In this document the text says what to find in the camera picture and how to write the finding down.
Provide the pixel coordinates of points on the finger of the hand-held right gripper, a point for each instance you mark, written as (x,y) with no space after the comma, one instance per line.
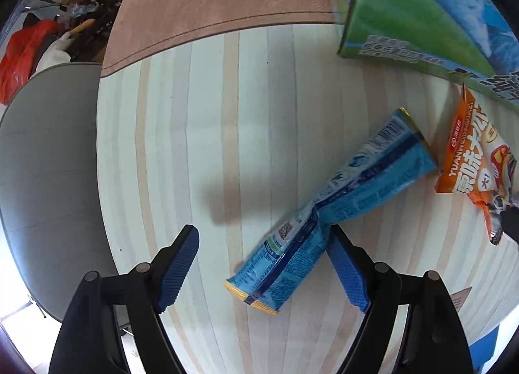
(511,222)

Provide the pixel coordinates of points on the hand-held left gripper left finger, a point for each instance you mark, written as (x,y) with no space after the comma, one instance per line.
(178,266)

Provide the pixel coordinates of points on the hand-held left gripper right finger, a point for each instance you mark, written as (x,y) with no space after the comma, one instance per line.
(348,270)

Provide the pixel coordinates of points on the blue snack packet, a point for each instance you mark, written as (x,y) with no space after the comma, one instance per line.
(320,212)

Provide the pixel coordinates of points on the orange snack packet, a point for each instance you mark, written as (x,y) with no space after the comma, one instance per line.
(476,163)

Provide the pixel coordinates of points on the green and blue cardboard box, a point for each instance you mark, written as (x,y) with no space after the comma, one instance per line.
(421,13)

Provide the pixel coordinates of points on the white paper label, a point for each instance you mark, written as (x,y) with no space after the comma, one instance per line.
(460,299)

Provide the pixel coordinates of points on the grey round chair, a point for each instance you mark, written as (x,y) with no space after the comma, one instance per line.
(48,179)

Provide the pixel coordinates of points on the red plastic bag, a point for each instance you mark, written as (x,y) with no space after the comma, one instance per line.
(24,59)

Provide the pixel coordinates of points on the pile of clutter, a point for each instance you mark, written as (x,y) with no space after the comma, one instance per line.
(83,23)

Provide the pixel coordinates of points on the brown suede cloth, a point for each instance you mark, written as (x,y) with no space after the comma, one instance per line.
(227,5)

